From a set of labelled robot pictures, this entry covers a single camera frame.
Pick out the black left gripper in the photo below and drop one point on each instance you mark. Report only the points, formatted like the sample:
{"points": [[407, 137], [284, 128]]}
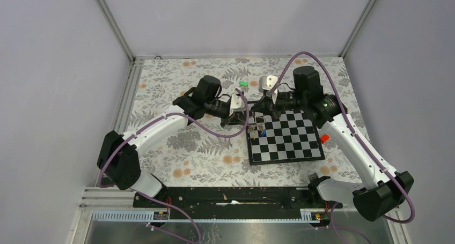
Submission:
{"points": [[236, 118]]}

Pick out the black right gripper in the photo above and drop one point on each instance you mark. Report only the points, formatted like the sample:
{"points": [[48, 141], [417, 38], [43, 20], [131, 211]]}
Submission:
{"points": [[274, 108]]}

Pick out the silver keyring with clips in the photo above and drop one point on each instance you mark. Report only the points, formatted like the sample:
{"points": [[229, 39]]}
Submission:
{"points": [[256, 125]]}

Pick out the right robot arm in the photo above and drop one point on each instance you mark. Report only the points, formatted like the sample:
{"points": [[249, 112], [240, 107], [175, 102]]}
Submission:
{"points": [[382, 187]]}

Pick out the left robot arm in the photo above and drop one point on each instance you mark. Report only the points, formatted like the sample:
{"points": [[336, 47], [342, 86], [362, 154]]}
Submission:
{"points": [[119, 157]]}

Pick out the floral patterned table mat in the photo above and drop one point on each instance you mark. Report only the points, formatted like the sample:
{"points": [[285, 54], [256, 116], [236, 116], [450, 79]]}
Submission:
{"points": [[194, 157]]}

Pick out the green key tag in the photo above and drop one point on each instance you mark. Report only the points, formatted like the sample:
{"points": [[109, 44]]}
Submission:
{"points": [[243, 83]]}

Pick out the black white chessboard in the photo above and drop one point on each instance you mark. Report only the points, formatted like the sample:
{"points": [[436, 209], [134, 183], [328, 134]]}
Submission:
{"points": [[291, 137]]}

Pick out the red key tag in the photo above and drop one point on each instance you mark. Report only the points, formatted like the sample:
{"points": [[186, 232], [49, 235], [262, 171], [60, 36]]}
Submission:
{"points": [[324, 138]]}

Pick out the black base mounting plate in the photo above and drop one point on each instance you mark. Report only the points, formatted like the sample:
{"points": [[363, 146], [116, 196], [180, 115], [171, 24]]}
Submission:
{"points": [[211, 199]]}

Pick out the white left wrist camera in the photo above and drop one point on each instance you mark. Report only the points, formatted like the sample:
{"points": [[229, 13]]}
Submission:
{"points": [[236, 104]]}

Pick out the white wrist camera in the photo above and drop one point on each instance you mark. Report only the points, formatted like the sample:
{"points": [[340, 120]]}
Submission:
{"points": [[268, 85], [236, 104]]}

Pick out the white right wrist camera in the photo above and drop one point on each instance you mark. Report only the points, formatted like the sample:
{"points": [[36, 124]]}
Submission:
{"points": [[268, 85]]}

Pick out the white slotted cable duct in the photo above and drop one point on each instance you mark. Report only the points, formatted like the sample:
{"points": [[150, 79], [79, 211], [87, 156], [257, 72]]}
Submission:
{"points": [[280, 215]]}

